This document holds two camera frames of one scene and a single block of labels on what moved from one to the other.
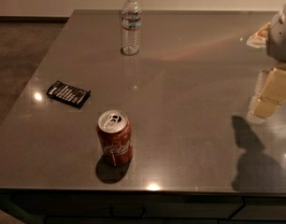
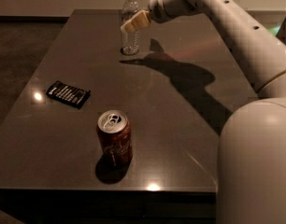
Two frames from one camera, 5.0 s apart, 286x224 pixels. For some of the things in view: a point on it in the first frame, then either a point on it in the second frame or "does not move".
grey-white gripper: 281,37 -> 159,9
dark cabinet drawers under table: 149,207 does not move
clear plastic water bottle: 131,26 does not move
